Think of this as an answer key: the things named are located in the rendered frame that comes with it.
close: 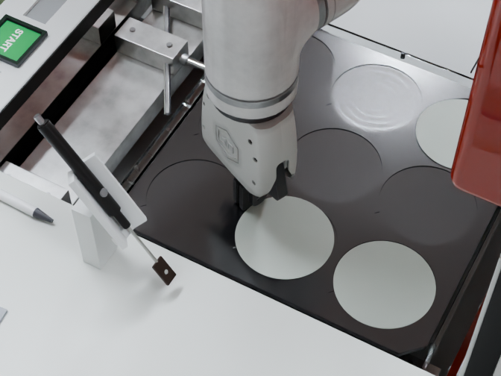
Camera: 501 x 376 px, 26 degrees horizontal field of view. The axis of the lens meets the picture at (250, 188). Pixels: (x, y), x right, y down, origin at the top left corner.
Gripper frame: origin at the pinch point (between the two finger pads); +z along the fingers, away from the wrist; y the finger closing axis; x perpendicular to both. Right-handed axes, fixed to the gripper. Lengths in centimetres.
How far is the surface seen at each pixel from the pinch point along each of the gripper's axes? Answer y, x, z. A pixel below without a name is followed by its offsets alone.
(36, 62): -24.6, -10.4, -3.8
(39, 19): -30.4, -6.9, -3.3
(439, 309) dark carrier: 21.4, 7.1, 1.8
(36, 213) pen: -6.3, -20.5, -5.3
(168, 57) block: -21.2, 3.8, 1.4
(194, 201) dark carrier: -3.2, -4.9, 2.1
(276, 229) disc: 4.6, -0.1, 1.9
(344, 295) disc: 14.8, 0.6, 1.9
